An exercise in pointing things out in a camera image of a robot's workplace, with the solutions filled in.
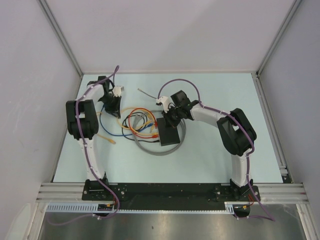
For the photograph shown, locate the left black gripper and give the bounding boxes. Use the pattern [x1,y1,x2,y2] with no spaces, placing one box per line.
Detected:
[99,94,121,119]

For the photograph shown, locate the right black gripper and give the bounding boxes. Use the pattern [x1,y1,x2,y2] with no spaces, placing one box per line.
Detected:
[161,105,183,129]

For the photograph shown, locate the black network switch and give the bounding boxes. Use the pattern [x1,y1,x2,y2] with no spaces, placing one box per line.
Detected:
[156,117,181,147]

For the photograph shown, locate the blue ethernet cable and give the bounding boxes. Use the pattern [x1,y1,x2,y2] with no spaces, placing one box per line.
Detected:
[98,109,154,138]

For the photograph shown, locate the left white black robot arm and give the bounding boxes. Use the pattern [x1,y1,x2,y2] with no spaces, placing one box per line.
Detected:
[65,75,124,200]

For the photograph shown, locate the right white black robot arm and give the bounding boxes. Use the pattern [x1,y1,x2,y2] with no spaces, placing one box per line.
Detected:
[156,90,257,201]

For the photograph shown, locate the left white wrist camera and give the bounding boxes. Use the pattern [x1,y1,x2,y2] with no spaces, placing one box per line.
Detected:
[112,85,125,98]

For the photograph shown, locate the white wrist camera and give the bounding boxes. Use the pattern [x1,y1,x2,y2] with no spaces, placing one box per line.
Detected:
[112,85,125,98]
[155,96,170,113]

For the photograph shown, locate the orange ethernet cable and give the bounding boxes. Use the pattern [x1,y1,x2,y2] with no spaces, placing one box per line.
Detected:
[127,107,158,139]

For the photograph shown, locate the grey coiled ethernet cable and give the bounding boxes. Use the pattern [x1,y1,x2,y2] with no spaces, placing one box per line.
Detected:
[133,87,187,156]

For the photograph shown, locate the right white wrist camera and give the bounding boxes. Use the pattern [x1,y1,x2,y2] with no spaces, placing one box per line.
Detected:
[155,96,170,113]

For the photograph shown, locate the black power cable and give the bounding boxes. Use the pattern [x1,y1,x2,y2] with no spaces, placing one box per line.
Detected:
[121,111,161,143]

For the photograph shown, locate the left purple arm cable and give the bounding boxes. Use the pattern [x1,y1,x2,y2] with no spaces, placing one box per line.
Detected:
[46,65,121,226]

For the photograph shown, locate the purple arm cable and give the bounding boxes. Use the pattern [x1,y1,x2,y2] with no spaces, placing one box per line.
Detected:
[157,78,276,221]
[46,65,121,226]

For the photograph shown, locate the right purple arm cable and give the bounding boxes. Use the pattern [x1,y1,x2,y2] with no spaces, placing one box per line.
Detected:
[157,78,276,221]

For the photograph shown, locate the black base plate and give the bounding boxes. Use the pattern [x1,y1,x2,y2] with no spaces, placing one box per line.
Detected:
[81,180,260,211]

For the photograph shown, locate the left aluminium corner post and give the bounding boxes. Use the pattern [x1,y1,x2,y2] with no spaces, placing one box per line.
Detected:
[37,0,84,77]

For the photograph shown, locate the aluminium corner post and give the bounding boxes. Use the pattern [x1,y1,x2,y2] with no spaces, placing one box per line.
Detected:
[37,0,84,77]
[255,0,303,77]

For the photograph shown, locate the grey slotted cable duct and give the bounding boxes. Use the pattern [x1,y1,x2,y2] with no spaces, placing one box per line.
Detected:
[46,202,234,215]

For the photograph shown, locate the right aluminium side rail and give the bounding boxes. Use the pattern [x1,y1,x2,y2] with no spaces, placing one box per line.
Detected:
[251,72,293,184]

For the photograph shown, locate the aluminium front rail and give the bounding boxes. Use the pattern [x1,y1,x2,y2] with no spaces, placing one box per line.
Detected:
[36,182,309,204]

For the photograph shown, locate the right aluminium corner post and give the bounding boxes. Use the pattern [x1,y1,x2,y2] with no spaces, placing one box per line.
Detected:
[255,0,303,77]

